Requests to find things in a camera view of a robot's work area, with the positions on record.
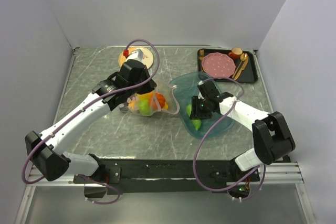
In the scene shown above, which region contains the green bitter gourd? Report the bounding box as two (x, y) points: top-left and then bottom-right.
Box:
(186, 104), (202, 131)

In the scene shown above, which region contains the orange mango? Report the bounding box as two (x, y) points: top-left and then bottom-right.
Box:
(159, 102), (169, 111)

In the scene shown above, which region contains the yellow bell pepper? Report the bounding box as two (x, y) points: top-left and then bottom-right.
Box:
(127, 92), (153, 111)

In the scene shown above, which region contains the clear pink-dotted zip bag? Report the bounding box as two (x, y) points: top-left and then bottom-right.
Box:
(119, 80), (180, 116)

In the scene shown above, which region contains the orange pumpkin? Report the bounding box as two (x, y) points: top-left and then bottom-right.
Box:
(148, 92), (166, 110)

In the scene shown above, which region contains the green apple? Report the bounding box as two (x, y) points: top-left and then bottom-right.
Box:
(138, 99), (152, 116)

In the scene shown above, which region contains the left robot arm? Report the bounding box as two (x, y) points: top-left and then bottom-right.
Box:
(25, 59), (156, 183)

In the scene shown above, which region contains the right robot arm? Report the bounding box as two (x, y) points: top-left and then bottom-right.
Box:
(190, 79), (296, 181)

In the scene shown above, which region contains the teal transparent food tray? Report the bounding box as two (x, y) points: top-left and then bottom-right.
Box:
(170, 72), (221, 139)

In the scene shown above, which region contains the cream and orange plate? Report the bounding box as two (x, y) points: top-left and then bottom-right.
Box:
(118, 47), (154, 69)

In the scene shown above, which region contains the pink polka dot plate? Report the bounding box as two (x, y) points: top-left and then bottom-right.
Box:
(202, 52), (236, 78)

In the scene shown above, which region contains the black rectangular tray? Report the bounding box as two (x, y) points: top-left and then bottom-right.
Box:
(197, 48), (258, 83)

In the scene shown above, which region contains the gold fork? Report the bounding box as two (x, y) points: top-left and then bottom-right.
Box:
(198, 49), (204, 62)

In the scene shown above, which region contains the orange cup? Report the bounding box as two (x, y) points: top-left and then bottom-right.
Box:
(228, 47), (243, 60)

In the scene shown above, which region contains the gold spoon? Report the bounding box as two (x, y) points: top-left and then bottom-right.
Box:
(237, 53), (249, 70)

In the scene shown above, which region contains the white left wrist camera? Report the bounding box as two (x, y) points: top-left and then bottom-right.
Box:
(123, 49), (143, 62)

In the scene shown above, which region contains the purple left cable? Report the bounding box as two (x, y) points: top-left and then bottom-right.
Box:
(20, 39), (160, 205)

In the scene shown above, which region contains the purple cable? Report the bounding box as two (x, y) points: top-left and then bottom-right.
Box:
(193, 77), (266, 200)
(20, 39), (160, 205)

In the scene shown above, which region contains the black base frame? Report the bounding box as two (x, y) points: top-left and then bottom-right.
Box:
(72, 158), (260, 199)

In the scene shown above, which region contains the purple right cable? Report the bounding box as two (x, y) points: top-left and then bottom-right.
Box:
(193, 77), (266, 200)

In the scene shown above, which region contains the aluminium rail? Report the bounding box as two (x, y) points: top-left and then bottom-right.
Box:
(26, 145), (305, 187)

